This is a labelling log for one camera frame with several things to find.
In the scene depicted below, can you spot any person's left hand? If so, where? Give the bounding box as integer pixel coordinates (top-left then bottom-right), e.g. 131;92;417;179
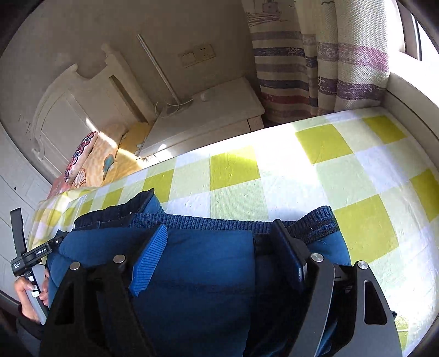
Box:
14;268;51;323

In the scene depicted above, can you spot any white lamp cable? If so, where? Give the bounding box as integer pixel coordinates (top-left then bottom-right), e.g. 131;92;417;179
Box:
154;98;193;119

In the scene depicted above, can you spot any pink pillow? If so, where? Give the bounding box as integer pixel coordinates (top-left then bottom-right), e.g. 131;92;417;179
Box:
47;175;72;199

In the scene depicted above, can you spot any yellow checked bed sheet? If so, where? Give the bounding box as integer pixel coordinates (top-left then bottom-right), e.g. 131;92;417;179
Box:
28;108;438;356

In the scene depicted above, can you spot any white nightstand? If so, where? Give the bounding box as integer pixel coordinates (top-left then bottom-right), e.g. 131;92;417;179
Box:
139;77;264;165

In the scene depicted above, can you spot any orange cartoon blanket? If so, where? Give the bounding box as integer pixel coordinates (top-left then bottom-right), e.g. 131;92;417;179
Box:
72;124;127;188

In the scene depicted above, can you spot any white desk lamp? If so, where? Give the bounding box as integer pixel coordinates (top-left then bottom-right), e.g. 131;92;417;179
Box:
136;34;193;118

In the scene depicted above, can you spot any blue puffer jacket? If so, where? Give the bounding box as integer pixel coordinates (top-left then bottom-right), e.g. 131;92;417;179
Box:
41;190;350;356

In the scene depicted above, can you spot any white wardrobe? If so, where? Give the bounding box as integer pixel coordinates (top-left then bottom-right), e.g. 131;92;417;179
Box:
0;122;52;299

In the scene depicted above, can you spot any patterned red blue pillow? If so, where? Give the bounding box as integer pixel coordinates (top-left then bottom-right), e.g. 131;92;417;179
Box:
64;131;98;184

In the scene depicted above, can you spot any yellow pillow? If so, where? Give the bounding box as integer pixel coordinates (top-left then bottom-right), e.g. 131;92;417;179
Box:
102;123;152;186

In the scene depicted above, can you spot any wall socket panel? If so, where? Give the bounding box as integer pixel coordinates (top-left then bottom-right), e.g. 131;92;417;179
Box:
179;44;216;68

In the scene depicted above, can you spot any striped cartoon curtain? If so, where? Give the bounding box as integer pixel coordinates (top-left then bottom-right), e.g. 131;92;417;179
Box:
242;0;390;124

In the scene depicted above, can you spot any white wooden headboard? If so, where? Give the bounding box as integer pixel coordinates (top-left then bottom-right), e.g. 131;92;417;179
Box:
31;44;157;178

